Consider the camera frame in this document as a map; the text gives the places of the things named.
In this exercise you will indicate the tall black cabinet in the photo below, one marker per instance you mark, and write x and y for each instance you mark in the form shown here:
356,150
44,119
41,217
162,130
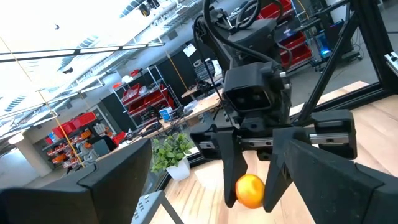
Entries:
180,71

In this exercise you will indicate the green plant in white pot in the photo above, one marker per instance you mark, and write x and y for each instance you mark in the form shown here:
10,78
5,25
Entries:
171,152

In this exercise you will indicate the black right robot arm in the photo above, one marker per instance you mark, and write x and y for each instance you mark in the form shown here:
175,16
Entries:
252,34

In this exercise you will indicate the rack with small orange bins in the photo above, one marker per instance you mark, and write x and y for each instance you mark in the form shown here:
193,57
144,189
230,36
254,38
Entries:
71,133

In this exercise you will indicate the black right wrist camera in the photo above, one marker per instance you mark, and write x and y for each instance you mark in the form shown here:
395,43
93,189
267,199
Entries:
252,90

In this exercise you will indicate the grey perforated metal shelf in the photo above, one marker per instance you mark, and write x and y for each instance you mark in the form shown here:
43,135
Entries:
144,207

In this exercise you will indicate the small orange fruit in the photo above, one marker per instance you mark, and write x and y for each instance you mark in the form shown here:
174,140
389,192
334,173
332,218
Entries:
250,191

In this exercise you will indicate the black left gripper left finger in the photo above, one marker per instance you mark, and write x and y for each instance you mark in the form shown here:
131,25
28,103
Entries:
77,202

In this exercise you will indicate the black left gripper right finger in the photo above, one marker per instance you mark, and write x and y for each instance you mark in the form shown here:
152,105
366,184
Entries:
342,199

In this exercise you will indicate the red storage bin rack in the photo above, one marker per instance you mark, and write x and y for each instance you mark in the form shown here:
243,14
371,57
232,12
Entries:
298,49

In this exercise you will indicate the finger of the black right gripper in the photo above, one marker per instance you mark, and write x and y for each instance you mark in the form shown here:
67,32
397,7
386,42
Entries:
278,174
231,168

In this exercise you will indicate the white round column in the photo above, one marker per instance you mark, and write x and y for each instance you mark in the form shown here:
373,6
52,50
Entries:
31,155

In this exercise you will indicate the long hanging light bar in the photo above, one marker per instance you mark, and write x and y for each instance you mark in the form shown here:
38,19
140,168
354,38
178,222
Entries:
93,49

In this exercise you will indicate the wooden workbench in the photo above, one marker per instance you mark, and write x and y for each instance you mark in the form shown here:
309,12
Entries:
202,105

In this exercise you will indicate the computer with blue light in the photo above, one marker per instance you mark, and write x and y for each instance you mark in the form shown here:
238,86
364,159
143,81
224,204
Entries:
323,46

